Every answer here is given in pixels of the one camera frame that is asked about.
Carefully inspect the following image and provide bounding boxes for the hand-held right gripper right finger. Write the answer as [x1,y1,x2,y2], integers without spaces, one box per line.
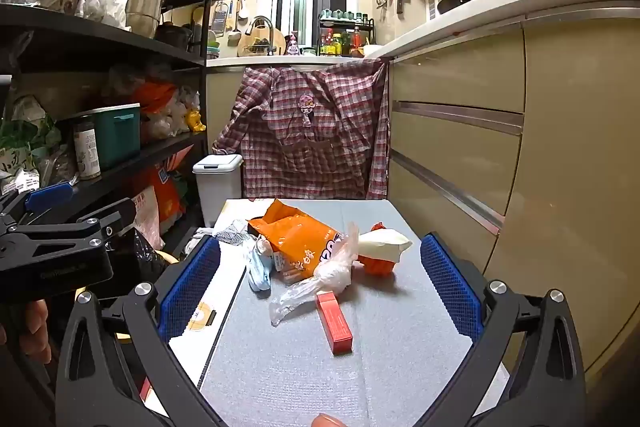
[420,232,586,427]

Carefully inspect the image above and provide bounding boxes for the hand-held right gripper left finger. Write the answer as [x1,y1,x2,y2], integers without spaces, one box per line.
[55,236,226,427]

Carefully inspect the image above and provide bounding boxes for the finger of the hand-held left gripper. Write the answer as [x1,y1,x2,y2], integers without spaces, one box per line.
[10,198,137,253]
[0,182,76,233]

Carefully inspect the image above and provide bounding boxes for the yellow rim trash basket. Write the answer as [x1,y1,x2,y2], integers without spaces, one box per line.
[132,227,181,293]

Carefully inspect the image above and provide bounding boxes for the orange plastic bag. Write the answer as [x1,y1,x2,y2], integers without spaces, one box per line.
[357,221,401,278]

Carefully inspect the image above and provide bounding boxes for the cream plastic packet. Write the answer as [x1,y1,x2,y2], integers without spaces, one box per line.
[357,227,413,264]

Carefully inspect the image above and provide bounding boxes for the orange snack bag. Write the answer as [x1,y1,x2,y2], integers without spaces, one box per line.
[247,198,346,283]

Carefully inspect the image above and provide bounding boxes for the small red box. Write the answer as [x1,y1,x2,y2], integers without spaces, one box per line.
[315,291,354,354]

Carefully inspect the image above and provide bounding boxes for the clear plastic bag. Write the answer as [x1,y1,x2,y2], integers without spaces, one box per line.
[269,222,361,327]

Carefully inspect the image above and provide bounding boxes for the person's left hand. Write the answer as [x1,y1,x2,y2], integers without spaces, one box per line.
[0,299,53,364]

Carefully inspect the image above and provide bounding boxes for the white cardboard sheet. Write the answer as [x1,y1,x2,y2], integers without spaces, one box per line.
[167,199,281,388]

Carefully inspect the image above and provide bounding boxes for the white pink printed bag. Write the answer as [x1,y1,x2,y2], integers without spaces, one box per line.
[131,187,166,250]

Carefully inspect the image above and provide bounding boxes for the grey cloth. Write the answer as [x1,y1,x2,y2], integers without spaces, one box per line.
[182,227,216,258]

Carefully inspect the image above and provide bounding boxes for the spice jar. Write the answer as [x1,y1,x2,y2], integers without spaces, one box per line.
[74,117,102,181]

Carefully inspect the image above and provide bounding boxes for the green vegetable packet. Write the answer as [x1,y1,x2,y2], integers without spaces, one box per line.
[0,97,63,188]

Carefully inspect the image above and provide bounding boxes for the large orange sack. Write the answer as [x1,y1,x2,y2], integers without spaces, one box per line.
[135,147,196,233]

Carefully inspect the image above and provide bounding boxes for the black white patterned paper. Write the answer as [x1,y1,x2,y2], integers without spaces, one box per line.
[212,218,251,248]

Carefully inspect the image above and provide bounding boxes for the green storage box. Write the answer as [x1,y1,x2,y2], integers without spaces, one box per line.
[65,103,142,170]

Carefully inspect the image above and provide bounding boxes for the white lidded bin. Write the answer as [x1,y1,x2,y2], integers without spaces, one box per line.
[192,154,244,228]

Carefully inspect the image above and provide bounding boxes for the white plastic bags bundle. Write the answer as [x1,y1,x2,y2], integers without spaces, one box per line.
[142,87,201,140]

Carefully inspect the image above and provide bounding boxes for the orange bag with white net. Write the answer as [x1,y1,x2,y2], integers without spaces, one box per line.
[132,79,178,115]

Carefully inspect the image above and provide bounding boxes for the black shelf rack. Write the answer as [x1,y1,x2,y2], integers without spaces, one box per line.
[0,0,217,233]

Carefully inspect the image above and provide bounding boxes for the red plaid shirt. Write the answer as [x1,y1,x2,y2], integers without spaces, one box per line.
[212,59,391,200]

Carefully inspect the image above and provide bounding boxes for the black pot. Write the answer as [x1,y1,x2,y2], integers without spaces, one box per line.
[156,22,193,50]

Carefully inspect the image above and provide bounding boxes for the white crumpled plastic bag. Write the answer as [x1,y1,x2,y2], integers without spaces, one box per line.
[77,0,132,30]

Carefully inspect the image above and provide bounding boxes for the beige drawer cabinet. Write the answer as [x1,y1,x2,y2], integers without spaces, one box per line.
[387,7,640,373]

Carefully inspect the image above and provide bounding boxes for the metal grater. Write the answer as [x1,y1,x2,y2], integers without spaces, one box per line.
[210,2,231,34]

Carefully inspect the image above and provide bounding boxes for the wooden cutting board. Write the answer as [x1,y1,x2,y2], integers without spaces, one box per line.
[237,24,287,56]

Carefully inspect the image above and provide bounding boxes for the steel kitchen faucet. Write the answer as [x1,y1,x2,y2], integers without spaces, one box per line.
[248,16,277,56]

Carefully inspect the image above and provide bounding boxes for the black spice rack with bottles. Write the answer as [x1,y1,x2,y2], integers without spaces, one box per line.
[318,9,376,58]

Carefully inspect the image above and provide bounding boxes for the white kitchen countertop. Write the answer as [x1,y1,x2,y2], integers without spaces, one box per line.
[206,0,636,68]

